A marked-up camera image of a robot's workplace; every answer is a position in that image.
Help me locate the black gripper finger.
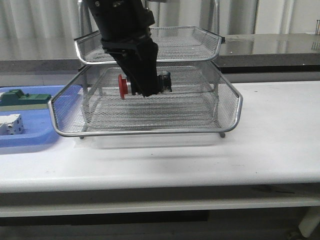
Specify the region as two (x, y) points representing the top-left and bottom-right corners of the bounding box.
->
(137, 39), (159, 97)
(109, 49), (143, 95)

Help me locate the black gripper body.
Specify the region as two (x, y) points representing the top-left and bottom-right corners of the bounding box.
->
(85, 0), (155, 54)

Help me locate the red emergency stop button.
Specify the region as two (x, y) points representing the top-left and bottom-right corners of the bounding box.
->
(118, 71), (172, 100)

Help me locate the silver mesh tray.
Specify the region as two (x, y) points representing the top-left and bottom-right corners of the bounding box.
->
(48, 62), (243, 137)
(81, 96), (219, 131)
(74, 26), (223, 65)

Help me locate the blue plastic tray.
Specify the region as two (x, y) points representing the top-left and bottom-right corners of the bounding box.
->
(0, 85), (63, 155)

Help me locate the green electrical component block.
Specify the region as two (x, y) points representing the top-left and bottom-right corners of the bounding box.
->
(0, 89), (52, 112)

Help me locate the grey stone counter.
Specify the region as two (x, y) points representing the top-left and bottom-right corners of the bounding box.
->
(0, 33), (320, 74)

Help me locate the silver metal rack frame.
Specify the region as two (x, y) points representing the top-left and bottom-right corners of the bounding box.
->
(77, 0), (227, 140)

